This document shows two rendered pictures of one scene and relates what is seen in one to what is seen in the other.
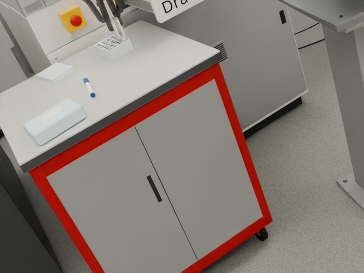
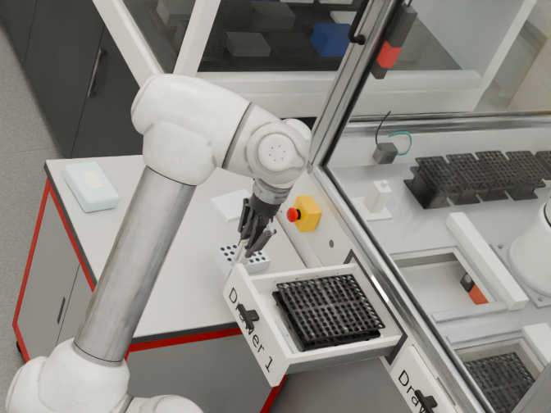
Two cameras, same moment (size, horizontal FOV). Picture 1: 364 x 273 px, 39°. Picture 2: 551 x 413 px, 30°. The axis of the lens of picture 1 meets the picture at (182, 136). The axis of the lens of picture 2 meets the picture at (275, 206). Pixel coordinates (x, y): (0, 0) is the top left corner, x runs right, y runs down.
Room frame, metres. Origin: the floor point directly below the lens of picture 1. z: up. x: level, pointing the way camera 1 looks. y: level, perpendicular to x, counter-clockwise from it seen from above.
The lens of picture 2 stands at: (0.84, -1.73, 2.56)
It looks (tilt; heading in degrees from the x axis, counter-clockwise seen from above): 38 degrees down; 65
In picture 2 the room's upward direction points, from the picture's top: 24 degrees clockwise
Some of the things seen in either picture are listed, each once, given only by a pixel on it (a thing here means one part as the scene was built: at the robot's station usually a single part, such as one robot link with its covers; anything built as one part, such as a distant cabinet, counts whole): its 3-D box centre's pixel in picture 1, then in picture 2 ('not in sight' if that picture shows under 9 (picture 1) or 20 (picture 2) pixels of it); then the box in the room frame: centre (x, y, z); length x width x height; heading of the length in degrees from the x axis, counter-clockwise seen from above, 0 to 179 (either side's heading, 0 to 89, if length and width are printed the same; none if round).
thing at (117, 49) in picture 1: (112, 47); (241, 257); (1.65, 0.10, 0.78); 0.12 x 0.08 x 0.04; 22
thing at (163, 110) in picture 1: (137, 170); (151, 325); (1.51, 0.19, 0.38); 0.62 x 0.58 x 0.76; 107
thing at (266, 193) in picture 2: not in sight; (272, 185); (1.63, 0.06, 1.07); 0.09 x 0.09 x 0.06
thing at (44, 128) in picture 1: (54, 121); (90, 185); (1.26, 0.30, 0.78); 0.15 x 0.10 x 0.04; 114
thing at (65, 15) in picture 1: (72, 19); (304, 213); (1.81, 0.19, 0.88); 0.07 x 0.05 x 0.07; 107
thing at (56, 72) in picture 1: (55, 72); (236, 206); (1.67, 0.31, 0.77); 0.13 x 0.09 x 0.02; 30
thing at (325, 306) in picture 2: not in sight; (326, 313); (1.80, -0.15, 0.87); 0.22 x 0.18 x 0.06; 17
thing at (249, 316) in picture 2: not in sight; (250, 315); (1.59, -0.22, 0.91); 0.07 x 0.04 x 0.01; 107
